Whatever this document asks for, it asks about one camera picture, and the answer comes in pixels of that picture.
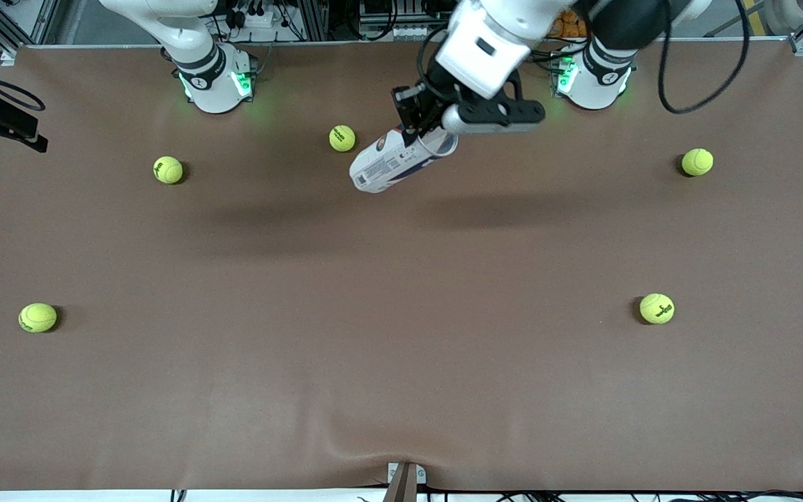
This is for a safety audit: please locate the white blue tennis ball can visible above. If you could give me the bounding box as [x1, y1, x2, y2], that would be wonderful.
[349, 125, 459, 195]

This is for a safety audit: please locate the white terminal block row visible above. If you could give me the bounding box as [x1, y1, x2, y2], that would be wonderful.
[358, 22, 454, 41]

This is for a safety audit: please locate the pile of orange objects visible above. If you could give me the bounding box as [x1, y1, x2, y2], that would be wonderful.
[548, 13, 595, 40]

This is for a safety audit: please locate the white power strip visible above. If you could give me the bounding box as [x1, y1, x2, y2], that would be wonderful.
[229, 6, 296, 33]

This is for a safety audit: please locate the brown table mat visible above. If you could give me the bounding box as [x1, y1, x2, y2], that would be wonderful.
[0, 38, 803, 492]

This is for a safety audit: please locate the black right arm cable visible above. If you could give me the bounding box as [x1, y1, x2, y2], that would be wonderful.
[0, 59, 46, 112]

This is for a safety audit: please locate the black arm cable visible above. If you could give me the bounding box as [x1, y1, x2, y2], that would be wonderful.
[657, 0, 751, 115]
[0, 59, 46, 112]

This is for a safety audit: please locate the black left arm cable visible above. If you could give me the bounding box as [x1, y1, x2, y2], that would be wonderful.
[657, 0, 751, 115]

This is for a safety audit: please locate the metal table edge bracket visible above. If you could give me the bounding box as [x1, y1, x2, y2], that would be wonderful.
[387, 462, 427, 502]

